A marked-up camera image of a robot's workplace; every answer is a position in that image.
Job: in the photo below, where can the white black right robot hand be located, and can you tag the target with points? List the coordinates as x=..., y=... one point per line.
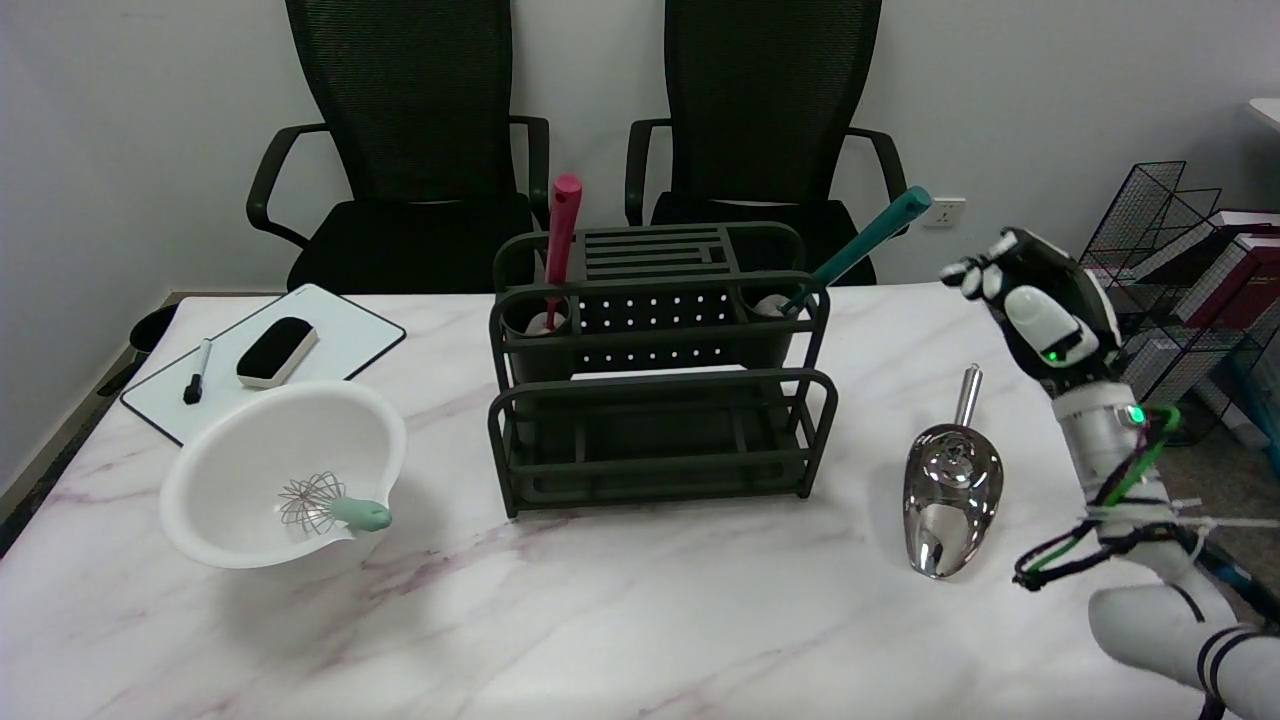
x=1060, y=320

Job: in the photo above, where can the blue sponge bottle brush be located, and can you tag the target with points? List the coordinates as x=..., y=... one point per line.
x=870, y=240

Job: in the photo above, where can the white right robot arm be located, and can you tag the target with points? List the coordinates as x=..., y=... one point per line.
x=1150, y=620

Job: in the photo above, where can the dark green kitchen storage rack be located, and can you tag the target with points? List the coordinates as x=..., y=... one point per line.
x=650, y=310

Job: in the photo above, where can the red sponge bottle brush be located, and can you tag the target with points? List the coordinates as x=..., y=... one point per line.
x=560, y=240

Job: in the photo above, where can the white book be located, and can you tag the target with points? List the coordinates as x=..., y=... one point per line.
x=1160, y=375

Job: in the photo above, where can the dark maroon book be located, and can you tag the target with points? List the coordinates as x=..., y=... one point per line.
x=1230, y=290

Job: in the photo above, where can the shiny metal scoop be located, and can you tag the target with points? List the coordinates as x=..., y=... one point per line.
x=950, y=500

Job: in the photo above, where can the dark green utensil cup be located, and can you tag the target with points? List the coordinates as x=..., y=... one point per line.
x=520, y=355
x=770, y=340

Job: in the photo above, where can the white side table corner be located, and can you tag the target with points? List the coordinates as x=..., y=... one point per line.
x=1268, y=110

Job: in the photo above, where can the black mesh office chair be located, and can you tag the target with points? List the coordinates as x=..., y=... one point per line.
x=760, y=100
x=420, y=230

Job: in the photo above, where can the small white whiteboard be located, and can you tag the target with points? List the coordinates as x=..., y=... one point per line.
x=340, y=340

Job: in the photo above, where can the black white board eraser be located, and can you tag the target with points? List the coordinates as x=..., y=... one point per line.
x=275, y=350

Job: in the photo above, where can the white plastic mixing bowl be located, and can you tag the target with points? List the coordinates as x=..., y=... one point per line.
x=250, y=450

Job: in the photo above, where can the black whiteboard marker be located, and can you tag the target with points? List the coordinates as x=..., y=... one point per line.
x=196, y=375

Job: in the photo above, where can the black round floor object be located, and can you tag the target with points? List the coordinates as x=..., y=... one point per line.
x=152, y=330

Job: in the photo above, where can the white wall socket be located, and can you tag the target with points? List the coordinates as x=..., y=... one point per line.
x=944, y=213

